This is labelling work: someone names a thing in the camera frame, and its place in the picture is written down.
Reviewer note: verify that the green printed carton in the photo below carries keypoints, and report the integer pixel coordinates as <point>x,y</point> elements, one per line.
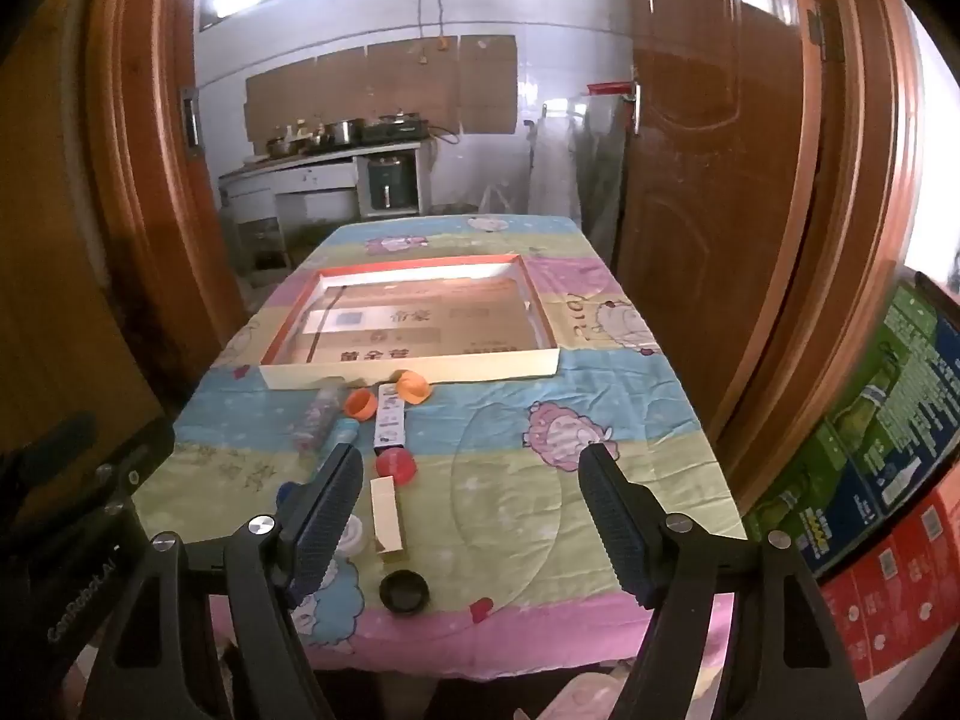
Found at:
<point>885,420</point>

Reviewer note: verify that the cardboard sheet on wall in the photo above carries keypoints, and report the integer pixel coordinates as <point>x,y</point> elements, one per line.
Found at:
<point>390,90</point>

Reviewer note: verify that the black bottle cap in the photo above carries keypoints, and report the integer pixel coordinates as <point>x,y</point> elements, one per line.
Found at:
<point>405,590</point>

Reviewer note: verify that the white kitchen counter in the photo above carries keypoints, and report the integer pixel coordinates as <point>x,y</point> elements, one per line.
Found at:
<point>315,176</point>

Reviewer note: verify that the brown wooden door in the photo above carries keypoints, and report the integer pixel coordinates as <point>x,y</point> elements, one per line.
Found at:
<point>712,202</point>

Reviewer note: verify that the printed cartoon blanket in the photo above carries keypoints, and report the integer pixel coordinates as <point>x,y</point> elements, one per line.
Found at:
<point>510,480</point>

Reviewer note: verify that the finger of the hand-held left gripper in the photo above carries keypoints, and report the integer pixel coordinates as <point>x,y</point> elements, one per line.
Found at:
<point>135,457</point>

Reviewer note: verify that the blue bottle cap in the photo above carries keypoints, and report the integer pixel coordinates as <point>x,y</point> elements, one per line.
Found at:
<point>285,493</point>

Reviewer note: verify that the red bottle cap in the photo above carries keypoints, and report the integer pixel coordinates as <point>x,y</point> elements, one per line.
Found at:
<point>395,463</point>

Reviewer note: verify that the shallow cardboard tray orange rim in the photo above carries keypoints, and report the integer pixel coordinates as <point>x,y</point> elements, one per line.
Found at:
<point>420,345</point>

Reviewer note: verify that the beige small box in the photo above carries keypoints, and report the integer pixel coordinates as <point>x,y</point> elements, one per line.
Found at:
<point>388,521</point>

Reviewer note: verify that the teal small box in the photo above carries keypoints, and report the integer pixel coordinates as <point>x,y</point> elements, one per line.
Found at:
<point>346,431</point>

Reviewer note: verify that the steel pot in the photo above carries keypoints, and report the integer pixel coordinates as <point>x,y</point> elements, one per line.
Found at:
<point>343,131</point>

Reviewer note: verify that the green air fryer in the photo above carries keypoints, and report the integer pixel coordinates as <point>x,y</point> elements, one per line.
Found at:
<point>390,184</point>

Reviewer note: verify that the red printed carton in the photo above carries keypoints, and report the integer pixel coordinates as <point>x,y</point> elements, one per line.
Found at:
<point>900,592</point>

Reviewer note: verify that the black gas stove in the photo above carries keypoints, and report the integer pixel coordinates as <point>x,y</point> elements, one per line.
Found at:
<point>394,129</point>

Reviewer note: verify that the orange bottle cap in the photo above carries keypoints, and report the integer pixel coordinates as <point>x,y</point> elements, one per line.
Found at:
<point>412,387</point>
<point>360,403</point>

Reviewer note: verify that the white printed small box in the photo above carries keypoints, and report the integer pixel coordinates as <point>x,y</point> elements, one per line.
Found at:
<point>388,424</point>

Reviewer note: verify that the white bottle cap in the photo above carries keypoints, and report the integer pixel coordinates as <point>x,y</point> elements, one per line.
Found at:
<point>354,536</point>

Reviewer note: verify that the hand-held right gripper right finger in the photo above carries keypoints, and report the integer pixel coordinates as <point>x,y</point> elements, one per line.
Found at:
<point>611,517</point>

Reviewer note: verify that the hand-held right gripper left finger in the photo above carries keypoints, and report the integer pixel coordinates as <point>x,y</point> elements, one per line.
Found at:
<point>330,517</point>

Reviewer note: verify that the wooden door frame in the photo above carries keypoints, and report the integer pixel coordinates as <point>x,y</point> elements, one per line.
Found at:
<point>862,240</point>

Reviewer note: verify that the clear plastic sheet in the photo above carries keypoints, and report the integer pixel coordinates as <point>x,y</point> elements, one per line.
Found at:
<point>570,165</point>

